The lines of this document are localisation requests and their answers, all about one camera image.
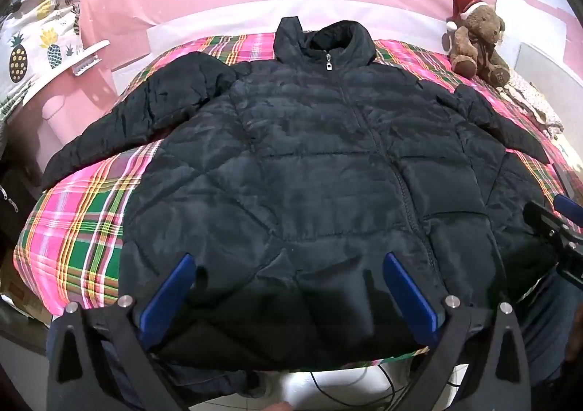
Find brown teddy bear santa hat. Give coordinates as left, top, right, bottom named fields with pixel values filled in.
left=444, top=0, right=510, bottom=88

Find pink plaid bed blanket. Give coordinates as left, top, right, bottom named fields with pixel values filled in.
left=12, top=32, right=583, bottom=371

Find black puffer jacket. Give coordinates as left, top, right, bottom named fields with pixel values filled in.
left=40, top=16, right=555, bottom=398

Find pineapple print fabric bag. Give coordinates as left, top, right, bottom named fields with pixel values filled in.
left=1, top=0, right=83, bottom=120

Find black cable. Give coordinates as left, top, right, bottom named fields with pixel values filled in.
left=309, top=361, right=462, bottom=409

